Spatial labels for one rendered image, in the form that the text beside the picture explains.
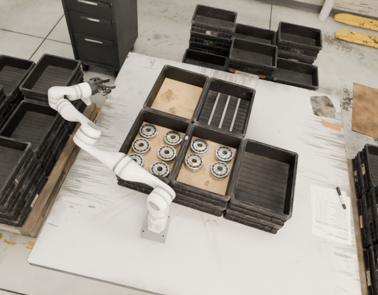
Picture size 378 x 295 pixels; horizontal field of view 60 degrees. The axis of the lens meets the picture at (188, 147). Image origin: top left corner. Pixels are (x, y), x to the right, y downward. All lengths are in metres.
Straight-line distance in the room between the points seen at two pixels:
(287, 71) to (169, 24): 1.63
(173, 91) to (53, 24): 2.35
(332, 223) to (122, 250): 1.13
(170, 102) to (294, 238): 1.06
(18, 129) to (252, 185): 1.70
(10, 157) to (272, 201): 1.62
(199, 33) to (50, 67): 1.35
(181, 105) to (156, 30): 2.11
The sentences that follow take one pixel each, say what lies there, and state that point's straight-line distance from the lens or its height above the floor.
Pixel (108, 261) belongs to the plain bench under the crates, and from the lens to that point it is 1.68.
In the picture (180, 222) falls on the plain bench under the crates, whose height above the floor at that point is 0.70.
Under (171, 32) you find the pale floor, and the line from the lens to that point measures 4.01.
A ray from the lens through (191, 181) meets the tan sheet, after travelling 1.71.
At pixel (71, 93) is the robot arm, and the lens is 1.70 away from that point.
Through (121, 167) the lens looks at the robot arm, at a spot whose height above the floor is 1.13.
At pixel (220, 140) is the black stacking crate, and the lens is 1.85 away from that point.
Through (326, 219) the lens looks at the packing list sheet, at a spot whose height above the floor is 0.70.
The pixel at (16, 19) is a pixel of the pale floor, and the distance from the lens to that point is 4.36.
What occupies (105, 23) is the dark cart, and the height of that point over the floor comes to 0.64.
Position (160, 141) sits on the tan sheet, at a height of 0.83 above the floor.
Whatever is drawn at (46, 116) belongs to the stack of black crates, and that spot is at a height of 0.38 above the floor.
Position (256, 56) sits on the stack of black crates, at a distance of 3.07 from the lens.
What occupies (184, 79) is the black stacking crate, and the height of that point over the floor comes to 0.86.
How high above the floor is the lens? 2.31
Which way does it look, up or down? 54 degrees down
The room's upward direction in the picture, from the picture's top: 10 degrees clockwise
